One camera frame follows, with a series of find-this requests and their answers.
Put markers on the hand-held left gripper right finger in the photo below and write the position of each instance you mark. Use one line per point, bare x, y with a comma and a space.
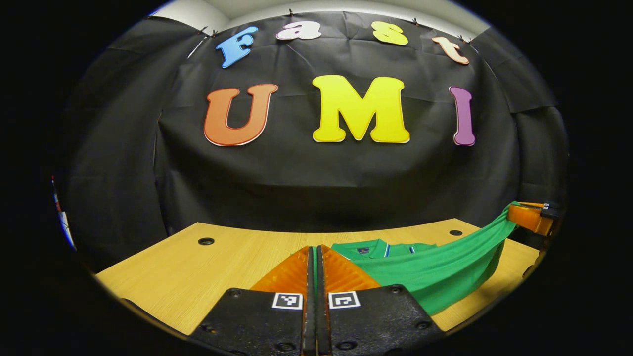
376, 321

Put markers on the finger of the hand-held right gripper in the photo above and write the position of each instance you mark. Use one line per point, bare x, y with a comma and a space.
531, 218

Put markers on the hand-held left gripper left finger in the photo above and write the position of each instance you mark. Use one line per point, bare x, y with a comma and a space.
257, 321

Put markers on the green T-shirt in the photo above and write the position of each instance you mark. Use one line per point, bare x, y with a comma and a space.
435, 277

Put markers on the black backdrop cloth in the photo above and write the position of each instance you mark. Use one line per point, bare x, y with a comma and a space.
321, 188

